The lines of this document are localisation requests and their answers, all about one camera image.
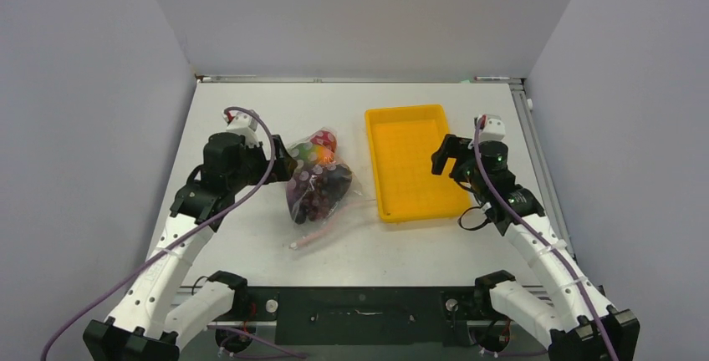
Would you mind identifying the marker pen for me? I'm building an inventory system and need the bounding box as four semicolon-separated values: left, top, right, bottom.
474;76;511;82

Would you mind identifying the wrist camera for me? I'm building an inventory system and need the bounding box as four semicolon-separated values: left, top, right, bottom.
475;114;506;142
223;109;259;148

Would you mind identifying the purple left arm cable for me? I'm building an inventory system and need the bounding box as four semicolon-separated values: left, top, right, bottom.
38;106;309;361

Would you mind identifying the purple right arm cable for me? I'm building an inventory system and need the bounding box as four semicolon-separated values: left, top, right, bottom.
472;117;620;361

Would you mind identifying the clear zip top bag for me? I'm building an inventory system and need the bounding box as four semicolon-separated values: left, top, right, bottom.
285;128;375;251

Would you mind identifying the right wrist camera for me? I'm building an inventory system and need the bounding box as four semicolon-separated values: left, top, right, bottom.
475;114;506;142

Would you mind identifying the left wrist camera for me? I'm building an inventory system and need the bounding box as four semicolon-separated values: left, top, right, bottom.
223;109;259;148

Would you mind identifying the yellow plastic tray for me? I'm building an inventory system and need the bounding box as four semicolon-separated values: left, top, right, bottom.
365;104;472;223

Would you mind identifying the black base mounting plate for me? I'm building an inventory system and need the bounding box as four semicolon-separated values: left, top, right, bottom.
218;287;507;347

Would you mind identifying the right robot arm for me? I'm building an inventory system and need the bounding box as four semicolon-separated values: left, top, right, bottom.
431;134;640;360

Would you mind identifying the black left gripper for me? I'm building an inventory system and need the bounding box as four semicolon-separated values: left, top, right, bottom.
227;135;296;193

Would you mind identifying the red tomato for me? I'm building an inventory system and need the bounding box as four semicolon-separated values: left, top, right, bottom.
309;130;338;152

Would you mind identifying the dark red grape bunch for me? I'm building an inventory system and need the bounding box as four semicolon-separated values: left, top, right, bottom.
287;175;351;225

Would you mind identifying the orange pumpkin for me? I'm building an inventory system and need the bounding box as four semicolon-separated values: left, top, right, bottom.
309;145;335;165

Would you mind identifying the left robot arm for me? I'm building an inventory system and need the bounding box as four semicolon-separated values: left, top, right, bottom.
83;132;296;360

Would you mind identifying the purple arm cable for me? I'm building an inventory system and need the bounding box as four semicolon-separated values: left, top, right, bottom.
38;106;309;361
472;117;620;361

